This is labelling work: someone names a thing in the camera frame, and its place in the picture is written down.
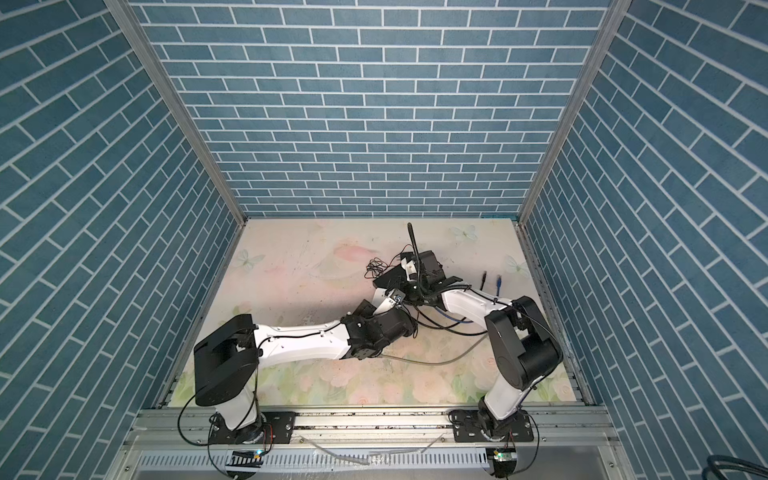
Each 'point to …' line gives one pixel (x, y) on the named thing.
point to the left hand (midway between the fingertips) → (382, 316)
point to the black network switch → (394, 278)
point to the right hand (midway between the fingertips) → (385, 290)
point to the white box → (383, 301)
